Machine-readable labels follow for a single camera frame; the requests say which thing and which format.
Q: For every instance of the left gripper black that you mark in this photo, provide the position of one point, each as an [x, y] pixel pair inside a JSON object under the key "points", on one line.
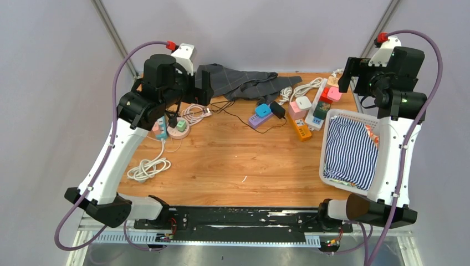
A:
{"points": [[199, 95]]}

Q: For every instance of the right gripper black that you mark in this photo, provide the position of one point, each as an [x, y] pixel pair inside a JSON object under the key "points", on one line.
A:
{"points": [[354, 67]]}

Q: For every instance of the teal power strip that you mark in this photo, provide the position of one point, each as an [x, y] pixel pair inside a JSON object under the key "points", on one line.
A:
{"points": [[163, 129]]}

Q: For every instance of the pink USB charger plug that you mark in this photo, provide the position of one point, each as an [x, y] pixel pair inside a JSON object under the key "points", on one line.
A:
{"points": [[156, 128]]}

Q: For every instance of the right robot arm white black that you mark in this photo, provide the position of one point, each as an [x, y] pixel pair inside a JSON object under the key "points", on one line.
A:
{"points": [[394, 130]]}

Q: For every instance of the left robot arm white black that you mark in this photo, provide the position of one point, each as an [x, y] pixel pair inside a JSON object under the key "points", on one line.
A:
{"points": [[165, 82]]}

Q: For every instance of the pink square plug adapter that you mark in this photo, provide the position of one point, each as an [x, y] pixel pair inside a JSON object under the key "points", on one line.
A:
{"points": [[334, 94]]}

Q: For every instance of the black plug on round socket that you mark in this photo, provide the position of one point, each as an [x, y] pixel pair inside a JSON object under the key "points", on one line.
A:
{"points": [[172, 121]]}

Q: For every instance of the red plug adapter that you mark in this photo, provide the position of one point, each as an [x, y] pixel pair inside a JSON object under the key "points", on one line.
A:
{"points": [[324, 96]]}

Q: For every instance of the round pink power socket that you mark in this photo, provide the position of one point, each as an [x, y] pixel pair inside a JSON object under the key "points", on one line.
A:
{"points": [[175, 134]]}

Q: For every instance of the dark green plug adapter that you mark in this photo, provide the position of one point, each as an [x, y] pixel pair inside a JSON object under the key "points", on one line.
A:
{"points": [[321, 110]]}

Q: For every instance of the white square plug adapter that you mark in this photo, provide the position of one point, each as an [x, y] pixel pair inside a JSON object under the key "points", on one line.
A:
{"points": [[303, 103]]}

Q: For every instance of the blue square plug adapter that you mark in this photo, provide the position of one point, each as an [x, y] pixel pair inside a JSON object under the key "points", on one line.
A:
{"points": [[262, 110]]}

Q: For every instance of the pink cube socket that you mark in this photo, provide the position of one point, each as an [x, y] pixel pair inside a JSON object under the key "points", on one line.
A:
{"points": [[295, 112]]}

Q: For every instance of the beige tag adapter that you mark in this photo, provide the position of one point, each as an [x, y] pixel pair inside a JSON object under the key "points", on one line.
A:
{"points": [[332, 82]]}

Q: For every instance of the dark grey checked cloth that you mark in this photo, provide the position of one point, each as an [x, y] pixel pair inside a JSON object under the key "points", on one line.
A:
{"points": [[233, 84]]}

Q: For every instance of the purple USB power strip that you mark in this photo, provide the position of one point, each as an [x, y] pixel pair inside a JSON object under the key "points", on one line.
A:
{"points": [[256, 121]]}

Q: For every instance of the long white power strip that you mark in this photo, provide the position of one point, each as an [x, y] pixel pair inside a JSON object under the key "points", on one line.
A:
{"points": [[314, 123]]}

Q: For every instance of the black power adapter brick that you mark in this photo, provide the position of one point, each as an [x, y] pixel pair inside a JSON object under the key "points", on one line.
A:
{"points": [[277, 110]]}

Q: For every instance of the orange power strip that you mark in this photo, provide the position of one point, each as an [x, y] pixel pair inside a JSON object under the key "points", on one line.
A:
{"points": [[300, 128]]}

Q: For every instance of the blue white striped cloth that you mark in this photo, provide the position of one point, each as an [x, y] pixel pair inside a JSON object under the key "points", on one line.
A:
{"points": [[350, 154]]}

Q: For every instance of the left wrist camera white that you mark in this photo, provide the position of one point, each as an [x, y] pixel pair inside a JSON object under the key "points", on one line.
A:
{"points": [[184, 56]]}

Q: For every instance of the black mounting base rail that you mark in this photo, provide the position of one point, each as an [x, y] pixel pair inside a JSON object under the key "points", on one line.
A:
{"points": [[242, 224]]}

